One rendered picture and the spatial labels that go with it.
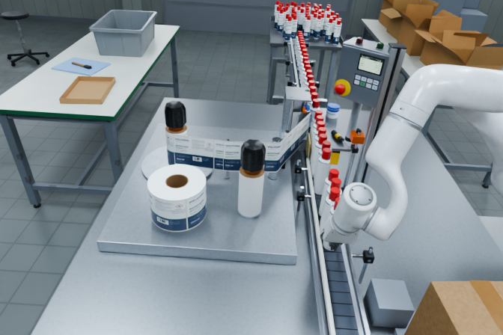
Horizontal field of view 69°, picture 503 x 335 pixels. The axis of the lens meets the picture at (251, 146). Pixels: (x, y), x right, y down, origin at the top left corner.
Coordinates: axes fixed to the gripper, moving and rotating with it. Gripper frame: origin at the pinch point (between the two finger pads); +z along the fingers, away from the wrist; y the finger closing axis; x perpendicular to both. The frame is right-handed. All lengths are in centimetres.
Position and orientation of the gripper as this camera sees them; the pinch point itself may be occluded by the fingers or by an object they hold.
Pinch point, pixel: (334, 243)
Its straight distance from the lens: 124.9
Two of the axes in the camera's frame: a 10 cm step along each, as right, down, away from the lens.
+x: -0.6, 8.0, -6.0
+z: -0.3, 6.0, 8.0
